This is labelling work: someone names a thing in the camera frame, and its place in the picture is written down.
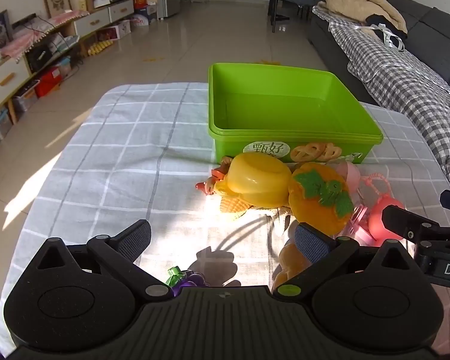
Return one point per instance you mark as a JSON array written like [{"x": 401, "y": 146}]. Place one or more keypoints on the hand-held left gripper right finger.
[{"x": 315, "y": 246}]

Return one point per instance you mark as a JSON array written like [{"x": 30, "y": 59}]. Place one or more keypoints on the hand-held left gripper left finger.
[{"x": 135, "y": 239}]

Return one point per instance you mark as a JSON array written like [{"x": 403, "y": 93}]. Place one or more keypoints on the coral pink round toy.
[{"x": 386, "y": 221}]

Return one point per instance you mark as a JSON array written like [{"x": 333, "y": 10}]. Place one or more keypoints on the orange plastic toy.
[{"x": 288, "y": 266}]

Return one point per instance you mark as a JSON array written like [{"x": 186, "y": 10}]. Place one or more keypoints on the orange persimmon toy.
[{"x": 315, "y": 213}]

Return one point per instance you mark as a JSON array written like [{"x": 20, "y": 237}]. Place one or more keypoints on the pink card case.
[{"x": 356, "y": 232}]

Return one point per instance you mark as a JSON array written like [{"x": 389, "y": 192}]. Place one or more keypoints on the purple grape toy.
[{"x": 189, "y": 279}]

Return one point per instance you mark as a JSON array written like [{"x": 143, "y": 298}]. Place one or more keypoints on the pale pink ball toy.
[{"x": 350, "y": 176}]

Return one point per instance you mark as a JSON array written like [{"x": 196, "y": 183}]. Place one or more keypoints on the yellow plastic toy cup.
[{"x": 255, "y": 180}]

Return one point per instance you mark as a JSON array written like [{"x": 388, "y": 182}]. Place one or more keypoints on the yellow corn toy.
[{"x": 233, "y": 205}]

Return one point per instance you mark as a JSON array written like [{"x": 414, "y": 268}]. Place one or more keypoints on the green plastic box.
[{"x": 285, "y": 101}]

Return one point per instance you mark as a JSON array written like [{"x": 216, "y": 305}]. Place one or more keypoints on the red brown lobster toy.
[{"x": 209, "y": 186}]

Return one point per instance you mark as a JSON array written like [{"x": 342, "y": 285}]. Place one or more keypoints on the grey plaid tablecloth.
[{"x": 135, "y": 138}]

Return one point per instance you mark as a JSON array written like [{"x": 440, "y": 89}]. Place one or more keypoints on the grey checked blanket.
[{"x": 397, "y": 71}]

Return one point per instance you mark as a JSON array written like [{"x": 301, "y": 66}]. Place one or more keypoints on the dark grey sofa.
[{"x": 435, "y": 26}]

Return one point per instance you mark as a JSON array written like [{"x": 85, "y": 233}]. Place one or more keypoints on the red storage box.
[{"x": 47, "y": 81}]

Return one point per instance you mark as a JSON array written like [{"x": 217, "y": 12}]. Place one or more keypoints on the row of yellow toys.
[{"x": 99, "y": 48}]

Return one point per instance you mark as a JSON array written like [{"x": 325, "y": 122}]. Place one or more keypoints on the black audio device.
[{"x": 37, "y": 58}]

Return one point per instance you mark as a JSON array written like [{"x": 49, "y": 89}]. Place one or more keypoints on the white wooden side cabinet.
[{"x": 3, "y": 78}]

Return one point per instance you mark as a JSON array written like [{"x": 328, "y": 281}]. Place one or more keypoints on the white red gift box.
[{"x": 114, "y": 30}]

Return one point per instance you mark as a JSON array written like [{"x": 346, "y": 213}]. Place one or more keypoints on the white wooden drawer cabinet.
[{"x": 93, "y": 20}]

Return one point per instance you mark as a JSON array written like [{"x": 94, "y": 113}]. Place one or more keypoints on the blue white box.
[{"x": 144, "y": 15}]

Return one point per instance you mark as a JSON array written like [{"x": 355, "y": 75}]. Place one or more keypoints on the pink lace cloth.
[{"x": 41, "y": 30}]

